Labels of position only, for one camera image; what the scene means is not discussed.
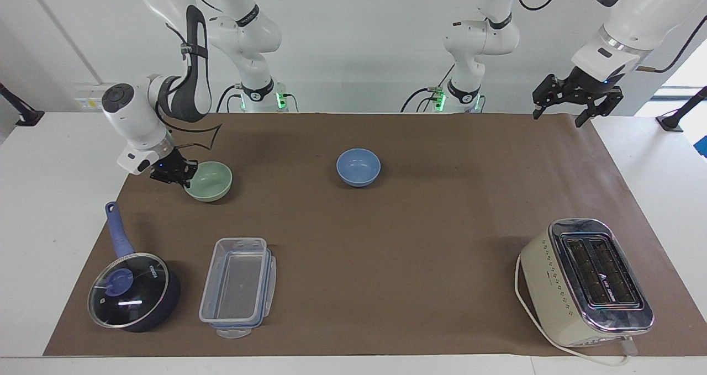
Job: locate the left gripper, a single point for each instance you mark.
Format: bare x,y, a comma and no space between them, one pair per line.
588,85

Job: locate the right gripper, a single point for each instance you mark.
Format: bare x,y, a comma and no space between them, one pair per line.
167,167

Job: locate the green bowl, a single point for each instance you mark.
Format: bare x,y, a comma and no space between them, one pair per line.
212,184

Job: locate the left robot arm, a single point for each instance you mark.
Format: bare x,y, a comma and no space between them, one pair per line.
480,38

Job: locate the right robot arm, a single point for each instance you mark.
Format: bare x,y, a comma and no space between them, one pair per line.
132,121

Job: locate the blue bowl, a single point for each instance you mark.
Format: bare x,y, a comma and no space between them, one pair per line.
358,168

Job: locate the dark blue saucepan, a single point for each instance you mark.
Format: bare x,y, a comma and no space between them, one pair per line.
119,239

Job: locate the black stand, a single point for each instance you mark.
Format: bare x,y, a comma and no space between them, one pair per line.
25,115
671,122

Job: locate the clear plastic food container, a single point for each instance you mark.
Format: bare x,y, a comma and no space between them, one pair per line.
238,286

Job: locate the glass pot lid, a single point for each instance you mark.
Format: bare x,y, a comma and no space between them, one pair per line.
128,290

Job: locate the blue object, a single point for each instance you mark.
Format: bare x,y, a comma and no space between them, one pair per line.
702,146

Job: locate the cream toaster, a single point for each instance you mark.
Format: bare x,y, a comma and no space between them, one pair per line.
558,275

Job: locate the white wall socket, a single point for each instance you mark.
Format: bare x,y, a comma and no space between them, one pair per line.
88,99

